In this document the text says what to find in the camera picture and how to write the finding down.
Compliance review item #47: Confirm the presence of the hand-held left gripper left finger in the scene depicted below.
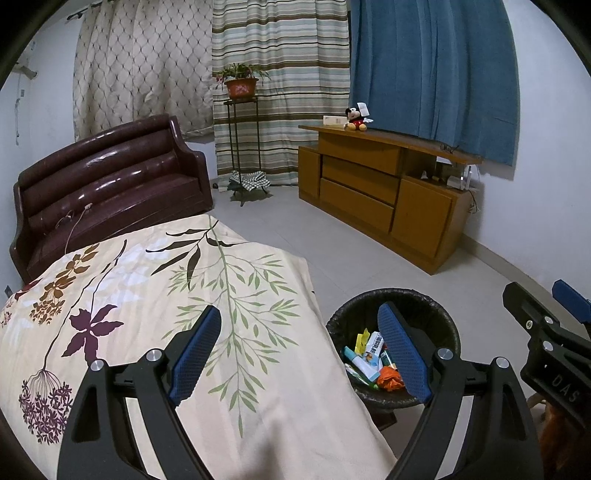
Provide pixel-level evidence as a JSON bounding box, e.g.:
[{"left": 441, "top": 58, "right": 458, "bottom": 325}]
[{"left": 56, "top": 305, "right": 223, "bottom": 480}]

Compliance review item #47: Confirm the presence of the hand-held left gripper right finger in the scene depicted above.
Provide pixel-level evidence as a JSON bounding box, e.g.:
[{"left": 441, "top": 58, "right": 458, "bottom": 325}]
[{"left": 378, "top": 302, "right": 544, "bottom": 480}]

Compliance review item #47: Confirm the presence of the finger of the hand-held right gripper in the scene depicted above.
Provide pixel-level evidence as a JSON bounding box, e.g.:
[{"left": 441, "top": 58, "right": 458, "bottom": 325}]
[
  {"left": 502, "top": 281, "right": 567, "bottom": 343},
  {"left": 551, "top": 279, "right": 591, "bottom": 324}
]

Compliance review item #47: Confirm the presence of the white printed paper packet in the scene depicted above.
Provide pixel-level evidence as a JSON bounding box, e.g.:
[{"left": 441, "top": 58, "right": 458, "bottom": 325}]
[{"left": 362, "top": 332, "right": 385, "bottom": 366}]

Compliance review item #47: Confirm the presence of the orange plastic bag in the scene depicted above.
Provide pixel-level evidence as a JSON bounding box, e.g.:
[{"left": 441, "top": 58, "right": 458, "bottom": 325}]
[{"left": 376, "top": 367, "right": 408, "bottom": 393}]

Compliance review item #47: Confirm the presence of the teal capped toothpaste tube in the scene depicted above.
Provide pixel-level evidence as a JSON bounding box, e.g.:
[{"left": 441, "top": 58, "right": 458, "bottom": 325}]
[{"left": 343, "top": 348, "right": 370, "bottom": 370}]

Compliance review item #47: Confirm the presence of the black trash bin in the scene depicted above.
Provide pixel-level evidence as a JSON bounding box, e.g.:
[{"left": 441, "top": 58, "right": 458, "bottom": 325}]
[{"left": 325, "top": 287, "right": 461, "bottom": 411}]

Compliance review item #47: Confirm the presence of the person's right forearm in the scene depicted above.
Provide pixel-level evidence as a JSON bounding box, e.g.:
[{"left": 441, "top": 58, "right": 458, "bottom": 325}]
[{"left": 529, "top": 392, "right": 591, "bottom": 480}]

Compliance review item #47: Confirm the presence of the floral beige blanket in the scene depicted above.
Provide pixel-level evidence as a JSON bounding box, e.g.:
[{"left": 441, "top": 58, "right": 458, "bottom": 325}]
[{"left": 0, "top": 213, "right": 398, "bottom": 480}]

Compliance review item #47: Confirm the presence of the wooden cabinet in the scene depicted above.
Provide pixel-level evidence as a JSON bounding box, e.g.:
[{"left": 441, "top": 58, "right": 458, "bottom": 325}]
[{"left": 298, "top": 124, "right": 483, "bottom": 275}]

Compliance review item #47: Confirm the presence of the white router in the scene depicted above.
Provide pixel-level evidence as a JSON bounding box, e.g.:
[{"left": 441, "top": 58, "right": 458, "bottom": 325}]
[{"left": 445, "top": 166, "right": 476, "bottom": 191}]

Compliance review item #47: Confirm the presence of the green checked cloth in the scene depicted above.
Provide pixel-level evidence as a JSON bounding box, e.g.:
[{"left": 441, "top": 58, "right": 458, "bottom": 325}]
[{"left": 229, "top": 170, "right": 269, "bottom": 191}]

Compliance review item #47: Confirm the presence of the brown leather headboard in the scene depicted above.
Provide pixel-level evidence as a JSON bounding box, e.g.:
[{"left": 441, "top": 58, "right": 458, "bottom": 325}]
[{"left": 9, "top": 114, "right": 214, "bottom": 283}]

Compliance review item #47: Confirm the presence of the black metal plant stand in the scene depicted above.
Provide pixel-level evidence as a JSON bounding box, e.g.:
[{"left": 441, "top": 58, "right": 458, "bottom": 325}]
[{"left": 224, "top": 98, "right": 272, "bottom": 206}]

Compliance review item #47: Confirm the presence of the mouse plush toy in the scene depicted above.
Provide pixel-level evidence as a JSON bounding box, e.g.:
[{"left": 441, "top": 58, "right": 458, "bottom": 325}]
[{"left": 344, "top": 102, "right": 372, "bottom": 132}]

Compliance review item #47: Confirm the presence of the blue curtain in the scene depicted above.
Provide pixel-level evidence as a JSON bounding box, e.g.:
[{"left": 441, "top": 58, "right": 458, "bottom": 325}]
[{"left": 348, "top": 0, "right": 522, "bottom": 166}]

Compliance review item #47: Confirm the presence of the potted plant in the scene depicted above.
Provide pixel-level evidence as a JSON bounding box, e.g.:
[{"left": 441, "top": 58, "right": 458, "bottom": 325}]
[{"left": 215, "top": 62, "right": 271, "bottom": 101}]

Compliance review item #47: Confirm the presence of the beige diamond pattern curtain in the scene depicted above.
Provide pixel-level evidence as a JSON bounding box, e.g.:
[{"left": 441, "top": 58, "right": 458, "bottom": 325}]
[{"left": 73, "top": 0, "right": 215, "bottom": 141}]

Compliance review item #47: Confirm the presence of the striped curtain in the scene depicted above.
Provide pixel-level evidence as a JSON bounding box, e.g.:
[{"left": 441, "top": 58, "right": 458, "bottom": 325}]
[{"left": 211, "top": 0, "right": 352, "bottom": 188}]

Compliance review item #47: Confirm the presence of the thin cable on headboard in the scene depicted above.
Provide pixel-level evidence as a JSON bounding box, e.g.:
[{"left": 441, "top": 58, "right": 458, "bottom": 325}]
[{"left": 55, "top": 203, "right": 93, "bottom": 252}]

